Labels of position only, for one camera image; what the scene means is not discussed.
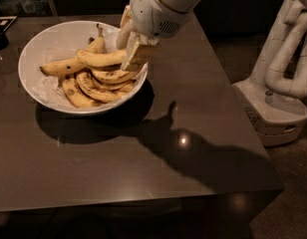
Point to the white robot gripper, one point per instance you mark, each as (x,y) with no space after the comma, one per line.
(153,13)

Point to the long yellow banana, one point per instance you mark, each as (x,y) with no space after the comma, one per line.
(73,65)
(90,59)

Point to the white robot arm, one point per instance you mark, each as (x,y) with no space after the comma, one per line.
(181,6)

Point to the right side yellow banana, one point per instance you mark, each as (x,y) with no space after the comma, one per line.
(114,77)

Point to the bottom yellow banana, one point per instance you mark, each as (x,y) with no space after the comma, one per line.
(104,93)

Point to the white bowl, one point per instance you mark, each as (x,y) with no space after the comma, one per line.
(56,43)

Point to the dark cabinet fronts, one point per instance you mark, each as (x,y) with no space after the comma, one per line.
(217,17)

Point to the black object at table corner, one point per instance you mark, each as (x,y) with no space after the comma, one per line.
(5,23)

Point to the white robot mobile base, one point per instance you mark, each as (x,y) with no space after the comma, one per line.
(272,95)

